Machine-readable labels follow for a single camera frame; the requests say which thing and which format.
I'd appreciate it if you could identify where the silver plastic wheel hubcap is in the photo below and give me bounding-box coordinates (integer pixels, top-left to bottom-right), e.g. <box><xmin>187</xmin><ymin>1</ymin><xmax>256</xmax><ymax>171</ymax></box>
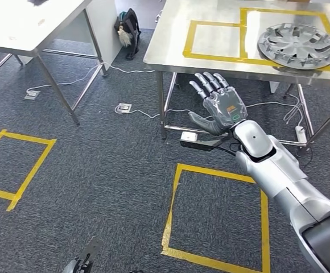
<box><xmin>257</xmin><ymin>22</ymin><xmax>330</xmax><ymax>71</ymax></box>

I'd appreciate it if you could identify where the steel workbench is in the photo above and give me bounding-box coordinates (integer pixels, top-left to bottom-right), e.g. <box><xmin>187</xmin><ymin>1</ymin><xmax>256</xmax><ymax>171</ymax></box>
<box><xmin>143</xmin><ymin>0</ymin><xmax>330</xmax><ymax>148</ymax></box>

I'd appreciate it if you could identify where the metal floor socket plate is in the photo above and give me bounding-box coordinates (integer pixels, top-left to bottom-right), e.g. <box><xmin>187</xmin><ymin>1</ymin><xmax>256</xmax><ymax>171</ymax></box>
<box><xmin>24</xmin><ymin>89</ymin><xmax>40</xmax><ymax>101</ymax></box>
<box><xmin>115</xmin><ymin>102</ymin><xmax>132</xmax><ymax>114</ymax></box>

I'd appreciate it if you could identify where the beige fur charm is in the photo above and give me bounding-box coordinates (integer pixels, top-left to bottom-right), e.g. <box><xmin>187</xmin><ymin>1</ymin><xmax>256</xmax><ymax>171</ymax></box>
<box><xmin>117</xmin><ymin>25</ymin><xmax>133</xmax><ymax>48</ymax></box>

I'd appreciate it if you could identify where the black backpack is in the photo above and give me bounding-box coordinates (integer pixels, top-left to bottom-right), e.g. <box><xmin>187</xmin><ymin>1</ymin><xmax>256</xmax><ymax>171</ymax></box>
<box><xmin>113</xmin><ymin>8</ymin><xmax>142</xmax><ymax>60</ymax></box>

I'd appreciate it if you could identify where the white power strip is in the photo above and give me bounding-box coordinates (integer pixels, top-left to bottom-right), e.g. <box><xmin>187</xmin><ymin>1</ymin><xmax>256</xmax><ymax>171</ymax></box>
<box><xmin>295</xmin><ymin>125</ymin><xmax>308</xmax><ymax>144</ymax></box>

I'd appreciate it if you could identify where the yellow floor tape square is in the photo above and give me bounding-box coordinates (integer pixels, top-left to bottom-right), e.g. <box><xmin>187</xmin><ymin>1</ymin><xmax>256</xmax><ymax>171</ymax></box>
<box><xmin>0</xmin><ymin>129</ymin><xmax>57</xmax><ymax>213</ymax></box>

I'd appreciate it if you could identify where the white table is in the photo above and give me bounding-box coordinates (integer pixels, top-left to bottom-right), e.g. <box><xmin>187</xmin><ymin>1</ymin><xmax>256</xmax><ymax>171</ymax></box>
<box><xmin>0</xmin><ymin>0</ymin><xmax>123</xmax><ymax>127</ymax></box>

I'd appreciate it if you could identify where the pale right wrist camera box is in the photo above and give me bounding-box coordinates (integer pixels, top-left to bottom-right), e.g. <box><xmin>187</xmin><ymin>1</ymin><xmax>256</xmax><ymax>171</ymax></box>
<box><xmin>180</xmin><ymin>131</ymin><xmax>199</xmax><ymax>143</ymax></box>

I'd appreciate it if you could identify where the white cable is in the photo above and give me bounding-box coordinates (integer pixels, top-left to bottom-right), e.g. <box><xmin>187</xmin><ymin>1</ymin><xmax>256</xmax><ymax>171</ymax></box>
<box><xmin>26</xmin><ymin>62</ymin><xmax>156</xmax><ymax>93</ymax></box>
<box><xmin>245</xmin><ymin>93</ymin><xmax>305</xmax><ymax>127</ymax></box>
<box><xmin>114</xmin><ymin>106</ymin><xmax>193</xmax><ymax>120</ymax></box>

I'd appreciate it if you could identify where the black right camera bracket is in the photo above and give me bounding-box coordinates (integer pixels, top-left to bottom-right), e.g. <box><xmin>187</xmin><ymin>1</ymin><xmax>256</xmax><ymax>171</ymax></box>
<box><xmin>179</xmin><ymin>137</ymin><xmax>238</xmax><ymax>156</ymax></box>

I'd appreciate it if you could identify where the black camera bracket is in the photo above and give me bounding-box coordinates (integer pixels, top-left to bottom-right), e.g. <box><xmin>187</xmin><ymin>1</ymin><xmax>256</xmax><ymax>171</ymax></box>
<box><xmin>179</xmin><ymin>137</ymin><xmax>238</xmax><ymax>156</ymax></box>
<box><xmin>76</xmin><ymin>236</ymin><xmax>103</xmax><ymax>273</ymax></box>

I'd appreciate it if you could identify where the black left camera bracket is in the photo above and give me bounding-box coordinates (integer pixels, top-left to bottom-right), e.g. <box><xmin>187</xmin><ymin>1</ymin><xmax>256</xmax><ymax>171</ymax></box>
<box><xmin>76</xmin><ymin>236</ymin><xmax>103</xmax><ymax>273</ymax></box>

